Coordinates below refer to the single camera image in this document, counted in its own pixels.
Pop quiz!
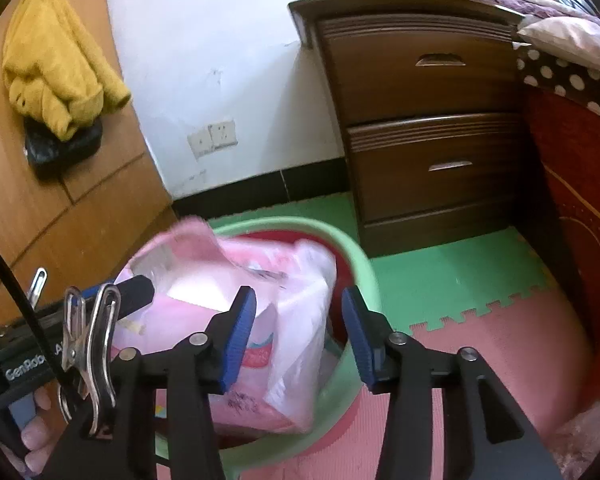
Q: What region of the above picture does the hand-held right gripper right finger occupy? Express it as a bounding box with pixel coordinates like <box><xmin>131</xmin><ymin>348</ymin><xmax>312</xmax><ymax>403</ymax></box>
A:
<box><xmin>341</xmin><ymin>286</ymin><xmax>563</xmax><ymax>480</ymax></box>

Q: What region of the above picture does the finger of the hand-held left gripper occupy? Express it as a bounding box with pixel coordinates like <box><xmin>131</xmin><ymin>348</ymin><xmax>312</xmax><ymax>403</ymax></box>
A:
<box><xmin>80</xmin><ymin>275</ymin><xmax>156</xmax><ymax>323</ymax></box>

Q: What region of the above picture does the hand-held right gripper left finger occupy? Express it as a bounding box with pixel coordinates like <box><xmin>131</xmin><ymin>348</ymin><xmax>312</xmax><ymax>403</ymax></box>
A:
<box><xmin>42</xmin><ymin>285</ymin><xmax>257</xmax><ymax>480</ymax></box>

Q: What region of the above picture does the pink plastic package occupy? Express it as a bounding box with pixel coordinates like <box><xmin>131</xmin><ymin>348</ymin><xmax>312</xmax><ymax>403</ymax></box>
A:
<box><xmin>112</xmin><ymin>217</ymin><xmax>339</xmax><ymax>436</ymax></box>

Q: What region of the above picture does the red bin with green rim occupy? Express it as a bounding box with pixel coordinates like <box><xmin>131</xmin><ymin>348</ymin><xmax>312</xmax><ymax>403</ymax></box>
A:
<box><xmin>150</xmin><ymin>217</ymin><xmax>384</xmax><ymax>477</ymax></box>

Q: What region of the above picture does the person's left hand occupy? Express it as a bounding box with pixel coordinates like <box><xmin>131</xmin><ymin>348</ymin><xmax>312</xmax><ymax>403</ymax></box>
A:
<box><xmin>22</xmin><ymin>390</ymin><xmax>63</xmax><ymax>476</ymax></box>

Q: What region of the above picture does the metal clip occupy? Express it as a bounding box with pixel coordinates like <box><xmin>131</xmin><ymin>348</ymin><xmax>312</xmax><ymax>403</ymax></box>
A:
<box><xmin>59</xmin><ymin>284</ymin><xmax>124</xmax><ymax>437</ymax></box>
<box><xmin>27</xmin><ymin>267</ymin><xmax>49</xmax><ymax>307</ymax></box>

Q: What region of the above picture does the light wooden cabinet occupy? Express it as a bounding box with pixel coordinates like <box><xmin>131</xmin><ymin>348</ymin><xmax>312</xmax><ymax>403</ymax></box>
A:
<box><xmin>0</xmin><ymin>0</ymin><xmax>177</xmax><ymax>313</ymax></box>

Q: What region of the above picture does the green foam mat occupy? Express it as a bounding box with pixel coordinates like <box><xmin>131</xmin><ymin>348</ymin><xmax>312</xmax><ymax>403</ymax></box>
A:
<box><xmin>205</xmin><ymin>192</ymin><xmax>552</xmax><ymax>335</ymax></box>

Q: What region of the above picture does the pink foam mat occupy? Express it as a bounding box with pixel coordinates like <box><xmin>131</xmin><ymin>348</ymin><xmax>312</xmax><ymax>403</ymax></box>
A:
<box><xmin>240</xmin><ymin>285</ymin><xmax>597</xmax><ymax>480</ymax></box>

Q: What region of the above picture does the black plastic bag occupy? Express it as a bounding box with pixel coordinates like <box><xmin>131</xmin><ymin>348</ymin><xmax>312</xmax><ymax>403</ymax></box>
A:
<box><xmin>24</xmin><ymin>117</ymin><xmax>104</xmax><ymax>182</ymax></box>

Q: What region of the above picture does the dark wooden nightstand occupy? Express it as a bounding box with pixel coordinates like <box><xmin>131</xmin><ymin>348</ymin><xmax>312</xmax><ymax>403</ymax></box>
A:
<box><xmin>287</xmin><ymin>0</ymin><xmax>537</xmax><ymax>259</ymax></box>

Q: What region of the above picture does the yellow knitted garment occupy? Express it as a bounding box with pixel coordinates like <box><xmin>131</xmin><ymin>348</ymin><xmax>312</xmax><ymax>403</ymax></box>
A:
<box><xmin>2</xmin><ymin>0</ymin><xmax>132</xmax><ymax>142</ymax></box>

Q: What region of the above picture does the person's pink fuzzy right leg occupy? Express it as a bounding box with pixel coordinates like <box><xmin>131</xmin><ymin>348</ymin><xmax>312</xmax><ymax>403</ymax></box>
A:
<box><xmin>550</xmin><ymin>400</ymin><xmax>600</xmax><ymax>480</ymax></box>

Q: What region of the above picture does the red patterned cloth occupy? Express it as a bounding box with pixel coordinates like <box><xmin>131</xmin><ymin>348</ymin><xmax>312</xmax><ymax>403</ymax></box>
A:
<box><xmin>522</xmin><ymin>85</ymin><xmax>600</xmax><ymax>403</ymax></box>

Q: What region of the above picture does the polka dot cloth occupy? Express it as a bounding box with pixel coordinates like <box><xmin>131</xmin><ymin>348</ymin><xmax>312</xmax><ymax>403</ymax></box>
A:
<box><xmin>515</xmin><ymin>45</ymin><xmax>600</xmax><ymax>127</ymax></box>

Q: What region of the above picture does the pink floral blanket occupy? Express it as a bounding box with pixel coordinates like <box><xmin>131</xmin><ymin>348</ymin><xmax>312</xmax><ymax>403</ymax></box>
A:
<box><xmin>482</xmin><ymin>0</ymin><xmax>600</xmax><ymax>70</ymax></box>

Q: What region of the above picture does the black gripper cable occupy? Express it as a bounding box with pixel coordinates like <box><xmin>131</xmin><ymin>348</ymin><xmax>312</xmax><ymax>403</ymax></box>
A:
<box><xmin>0</xmin><ymin>235</ymin><xmax>81</xmax><ymax>401</ymax></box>

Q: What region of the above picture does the white wall socket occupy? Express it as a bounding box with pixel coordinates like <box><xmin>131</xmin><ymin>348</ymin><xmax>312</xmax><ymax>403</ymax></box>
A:
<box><xmin>187</xmin><ymin>127</ymin><xmax>215</xmax><ymax>159</ymax></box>
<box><xmin>209</xmin><ymin>120</ymin><xmax>239</xmax><ymax>150</ymax></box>

